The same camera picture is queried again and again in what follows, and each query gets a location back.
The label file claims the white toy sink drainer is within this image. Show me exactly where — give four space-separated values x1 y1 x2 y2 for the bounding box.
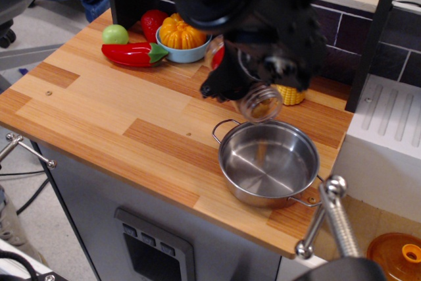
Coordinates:
347 75 420 159

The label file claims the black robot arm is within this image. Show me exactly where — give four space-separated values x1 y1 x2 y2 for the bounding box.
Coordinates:
173 0 326 101

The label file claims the office chair base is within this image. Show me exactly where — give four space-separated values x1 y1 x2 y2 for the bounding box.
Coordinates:
0 19 16 49

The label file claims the red toy chili pepper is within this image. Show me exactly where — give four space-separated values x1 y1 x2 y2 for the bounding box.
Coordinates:
101 42 169 67

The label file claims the green toy apple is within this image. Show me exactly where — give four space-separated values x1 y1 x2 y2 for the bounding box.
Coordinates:
102 24 129 45

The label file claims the yellow toy corn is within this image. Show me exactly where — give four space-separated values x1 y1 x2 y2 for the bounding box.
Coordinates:
276 85 305 106

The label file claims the clear jar of almonds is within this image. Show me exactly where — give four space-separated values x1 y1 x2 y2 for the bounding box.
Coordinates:
205 35 283 123

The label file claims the black floor cable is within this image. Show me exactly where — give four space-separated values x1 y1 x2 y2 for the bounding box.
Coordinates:
0 170 50 215

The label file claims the light blue bowl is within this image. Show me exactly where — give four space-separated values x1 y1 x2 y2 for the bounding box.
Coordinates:
155 27 212 63

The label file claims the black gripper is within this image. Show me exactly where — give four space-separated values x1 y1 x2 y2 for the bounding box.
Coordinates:
200 0 326 102

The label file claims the black vertical post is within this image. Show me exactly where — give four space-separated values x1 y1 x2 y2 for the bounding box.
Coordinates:
345 0 393 113

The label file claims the grey toy oven panel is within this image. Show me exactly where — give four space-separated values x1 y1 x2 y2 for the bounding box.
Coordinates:
114 208 196 280

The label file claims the orange toy pumpkin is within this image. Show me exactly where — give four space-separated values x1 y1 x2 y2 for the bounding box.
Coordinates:
159 13 207 49

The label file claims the silver clamp handle left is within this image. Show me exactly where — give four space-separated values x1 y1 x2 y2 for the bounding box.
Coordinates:
0 133 57 170

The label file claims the stainless steel pot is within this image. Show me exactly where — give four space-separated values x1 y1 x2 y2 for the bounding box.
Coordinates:
212 120 321 209

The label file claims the orange plastic lid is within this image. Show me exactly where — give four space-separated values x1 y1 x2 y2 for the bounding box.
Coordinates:
366 233 420 280

